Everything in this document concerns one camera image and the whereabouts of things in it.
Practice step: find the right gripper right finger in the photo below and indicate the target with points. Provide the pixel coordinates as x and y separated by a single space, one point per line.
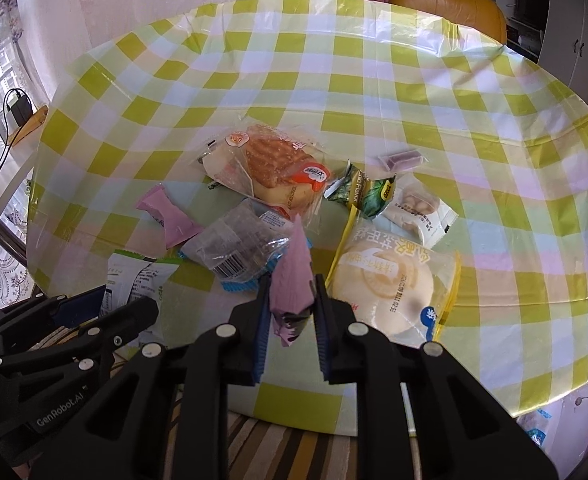
420 413

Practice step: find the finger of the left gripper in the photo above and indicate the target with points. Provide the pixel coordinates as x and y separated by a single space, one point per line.
30 320
99 324

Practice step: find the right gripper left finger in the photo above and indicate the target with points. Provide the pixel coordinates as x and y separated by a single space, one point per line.
165 415

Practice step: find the green white snack packet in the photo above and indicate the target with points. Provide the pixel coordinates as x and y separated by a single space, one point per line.
131 277

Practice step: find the pink black snack packet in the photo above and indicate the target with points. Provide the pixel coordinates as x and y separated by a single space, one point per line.
291 292

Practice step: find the round bun yellow-edged packet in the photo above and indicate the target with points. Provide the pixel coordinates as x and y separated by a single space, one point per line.
393 284

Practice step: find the orange sandwich bread packet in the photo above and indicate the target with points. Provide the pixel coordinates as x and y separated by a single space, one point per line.
266 164

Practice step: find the white cookie snack packet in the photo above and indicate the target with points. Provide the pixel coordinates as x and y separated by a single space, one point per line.
417 210

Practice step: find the purple bar clear packet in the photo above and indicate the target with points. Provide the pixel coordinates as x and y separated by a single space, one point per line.
402 161

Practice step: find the striped sofa cushion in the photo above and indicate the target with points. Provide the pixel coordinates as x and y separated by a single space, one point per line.
277 432

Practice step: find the white purple storage box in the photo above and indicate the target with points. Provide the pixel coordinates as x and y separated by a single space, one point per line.
560 429

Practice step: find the green checkered tablecloth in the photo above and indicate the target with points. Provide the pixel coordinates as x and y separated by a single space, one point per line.
505 145

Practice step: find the orange leather armchair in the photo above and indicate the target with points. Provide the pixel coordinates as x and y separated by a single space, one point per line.
482 15

